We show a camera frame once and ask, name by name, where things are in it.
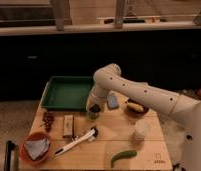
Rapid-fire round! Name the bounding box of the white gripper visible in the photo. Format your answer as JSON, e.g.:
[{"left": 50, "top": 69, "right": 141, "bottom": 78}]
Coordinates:
[{"left": 86, "top": 87, "right": 108, "bottom": 111}]

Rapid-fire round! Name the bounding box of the translucent green cup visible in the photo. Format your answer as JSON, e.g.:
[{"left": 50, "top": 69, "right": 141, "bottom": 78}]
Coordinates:
[{"left": 87, "top": 104, "right": 101, "bottom": 120}]

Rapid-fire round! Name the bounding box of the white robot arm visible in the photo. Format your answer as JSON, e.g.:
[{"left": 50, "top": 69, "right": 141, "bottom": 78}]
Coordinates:
[{"left": 86, "top": 63, "right": 201, "bottom": 171}]

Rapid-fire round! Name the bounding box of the green plastic tray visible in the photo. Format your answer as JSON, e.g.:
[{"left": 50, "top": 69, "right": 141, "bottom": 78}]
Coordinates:
[{"left": 42, "top": 76, "right": 93, "bottom": 111}]

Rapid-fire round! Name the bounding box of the blue sponge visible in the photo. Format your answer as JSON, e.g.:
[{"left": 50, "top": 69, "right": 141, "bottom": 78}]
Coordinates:
[{"left": 107, "top": 95, "right": 119, "bottom": 110}]

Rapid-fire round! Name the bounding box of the dark brown bowl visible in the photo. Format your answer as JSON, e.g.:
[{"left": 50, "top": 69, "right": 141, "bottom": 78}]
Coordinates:
[{"left": 126, "top": 99, "right": 149, "bottom": 116}]

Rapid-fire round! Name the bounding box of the wooden block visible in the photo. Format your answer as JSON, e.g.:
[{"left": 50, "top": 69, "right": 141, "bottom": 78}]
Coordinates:
[{"left": 63, "top": 115, "right": 74, "bottom": 138}]

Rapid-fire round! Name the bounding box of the yellow banana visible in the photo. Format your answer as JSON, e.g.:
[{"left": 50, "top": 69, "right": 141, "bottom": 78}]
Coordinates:
[{"left": 127, "top": 103, "right": 144, "bottom": 112}]

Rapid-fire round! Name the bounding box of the dark red grape bunch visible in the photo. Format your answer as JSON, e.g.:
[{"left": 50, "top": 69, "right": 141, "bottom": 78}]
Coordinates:
[{"left": 42, "top": 111, "right": 54, "bottom": 133}]

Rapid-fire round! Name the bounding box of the white paper cup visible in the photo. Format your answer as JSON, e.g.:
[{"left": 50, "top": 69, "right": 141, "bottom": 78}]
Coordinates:
[{"left": 134, "top": 120, "right": 150, "bottom": 141}]

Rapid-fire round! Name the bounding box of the green chili pepper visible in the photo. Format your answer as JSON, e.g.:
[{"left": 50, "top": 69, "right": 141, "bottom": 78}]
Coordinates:
[{"left": 110, "top": 150, "right": 137, "bottom": 167}]

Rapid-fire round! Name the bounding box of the grey cloth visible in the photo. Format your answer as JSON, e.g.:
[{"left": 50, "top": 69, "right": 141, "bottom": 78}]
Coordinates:
[{"left": 24, "top": 138, "right": 50, "bottom": 160}]

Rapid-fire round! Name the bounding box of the orange bowl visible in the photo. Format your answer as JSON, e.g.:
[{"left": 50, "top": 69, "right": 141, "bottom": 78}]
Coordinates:
[{"left": 19, "top": 132, "right": 51, "bottom": 165}]

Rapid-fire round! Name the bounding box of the white handled brush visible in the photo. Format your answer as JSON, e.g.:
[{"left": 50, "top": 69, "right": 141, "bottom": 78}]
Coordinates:
[{"left": 55, "top": 127, "right": 98, "bottom": 156}]

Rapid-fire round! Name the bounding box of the black chair frame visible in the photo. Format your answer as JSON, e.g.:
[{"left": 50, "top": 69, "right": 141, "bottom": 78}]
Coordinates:
[{"left": 4, "top": 140, "right": 19, "bottom": 171}]

